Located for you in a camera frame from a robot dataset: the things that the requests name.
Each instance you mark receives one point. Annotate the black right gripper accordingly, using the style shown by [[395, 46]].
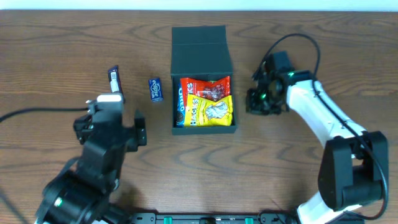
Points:
[[257, 101]]

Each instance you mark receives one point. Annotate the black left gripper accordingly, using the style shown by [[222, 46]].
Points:
[[109, 130]]

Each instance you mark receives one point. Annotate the blue Eclipse mints tin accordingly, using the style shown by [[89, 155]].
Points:
[[155, 89]]

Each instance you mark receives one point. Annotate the blue Oreo cookie pack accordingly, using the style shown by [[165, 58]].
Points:
[[180, 117]]

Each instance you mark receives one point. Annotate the red Hacks candy bag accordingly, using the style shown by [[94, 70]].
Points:
[[210, 90]]

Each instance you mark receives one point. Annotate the yellow Hacks candy bag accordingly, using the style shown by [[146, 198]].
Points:
[[201, 112]]

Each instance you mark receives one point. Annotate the dark green box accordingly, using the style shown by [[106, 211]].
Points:
[[200, 53]]

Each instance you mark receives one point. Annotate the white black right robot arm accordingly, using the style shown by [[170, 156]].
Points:
[[354, 166]]

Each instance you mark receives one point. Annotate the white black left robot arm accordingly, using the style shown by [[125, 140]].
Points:
[[80, 192]]

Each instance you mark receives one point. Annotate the dark blue wafer bar wrapper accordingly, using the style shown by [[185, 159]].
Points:
[[115, 81]]

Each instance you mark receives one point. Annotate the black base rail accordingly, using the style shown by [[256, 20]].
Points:
[[262, 217]]

